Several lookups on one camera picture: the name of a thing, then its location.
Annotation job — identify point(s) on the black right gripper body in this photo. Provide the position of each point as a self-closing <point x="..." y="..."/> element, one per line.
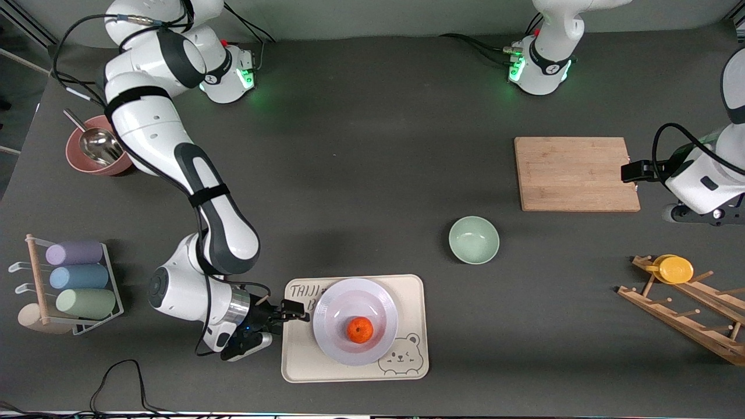
<point x="260" y="319"/>

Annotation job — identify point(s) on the white round plate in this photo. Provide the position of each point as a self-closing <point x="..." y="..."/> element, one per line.
<point x="355" y="299"/>

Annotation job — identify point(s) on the orange fruit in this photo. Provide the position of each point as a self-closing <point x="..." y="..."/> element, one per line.
<point x="360" y="329"/>

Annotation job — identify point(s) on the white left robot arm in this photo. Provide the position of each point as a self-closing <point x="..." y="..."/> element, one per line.
<point x="698" y="180"/>

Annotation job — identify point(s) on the wooden cutting board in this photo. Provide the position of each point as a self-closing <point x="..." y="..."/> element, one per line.
<point x="576" y="174"/>

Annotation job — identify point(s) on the yellow cup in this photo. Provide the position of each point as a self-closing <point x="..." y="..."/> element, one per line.
<point x="675" y="269"/>

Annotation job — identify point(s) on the beige bear print tray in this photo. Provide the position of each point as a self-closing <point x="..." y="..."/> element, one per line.
<point x="413" y="314"/>

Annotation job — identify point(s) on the wooden peg drying rack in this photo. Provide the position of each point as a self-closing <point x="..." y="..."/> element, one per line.
<point x="692" y="326"/>

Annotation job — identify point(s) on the green bowl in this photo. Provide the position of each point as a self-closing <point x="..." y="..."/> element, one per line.
<point x="474" y="240"/>

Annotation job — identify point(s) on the green cup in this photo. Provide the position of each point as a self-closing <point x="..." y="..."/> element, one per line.
<point x="86" y="303"/>

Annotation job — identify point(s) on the blue cup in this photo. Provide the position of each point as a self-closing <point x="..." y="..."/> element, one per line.
<point x="78" y="277"/>

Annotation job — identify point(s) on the purple cup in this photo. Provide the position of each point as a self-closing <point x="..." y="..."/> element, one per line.
<point x="74" y="253"/>

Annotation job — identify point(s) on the wooden rack dowel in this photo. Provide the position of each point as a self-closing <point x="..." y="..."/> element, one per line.
<point x="38" y="279"/>

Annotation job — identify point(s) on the beige cup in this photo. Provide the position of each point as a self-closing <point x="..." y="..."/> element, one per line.
<point x="29" y="319"/>

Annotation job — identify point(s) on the metal scoop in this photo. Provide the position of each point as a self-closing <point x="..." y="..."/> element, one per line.
<point x="96" y="142"/>

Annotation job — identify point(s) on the pink bowl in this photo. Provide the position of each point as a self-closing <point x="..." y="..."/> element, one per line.
<point x="75" y="160"/>

